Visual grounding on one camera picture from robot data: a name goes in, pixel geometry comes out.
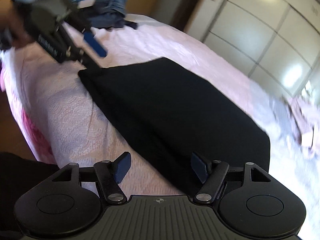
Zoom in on black trousers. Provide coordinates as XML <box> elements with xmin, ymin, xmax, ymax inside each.
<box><xmin>78</xmin><ymin>57</ymin><xmax>270</xmax><ymax>196</ymax></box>

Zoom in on person's left hand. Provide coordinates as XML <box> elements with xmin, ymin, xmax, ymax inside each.
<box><xmin>1</xmin><ymin>0</ymin><xmax>34</xmax><ymax>49</ymax></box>

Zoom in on navy blue garment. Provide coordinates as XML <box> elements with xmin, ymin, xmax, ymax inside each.
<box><xmin>87</xmin><ymin>11</ymin><xmax>138</xmax><ymax>30</ymax></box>

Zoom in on pink and grey bedspread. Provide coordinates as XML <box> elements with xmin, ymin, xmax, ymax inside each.
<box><xmin>1</xmin><ymin>17</ymin><xmax>319</xmax><ymax>208</ymax></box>

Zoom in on lilac pillow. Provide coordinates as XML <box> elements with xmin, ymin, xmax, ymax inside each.
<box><xmin>284</xmin><ymin>81</ymin><xmax>319</xmax><ymax>159</ymax></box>

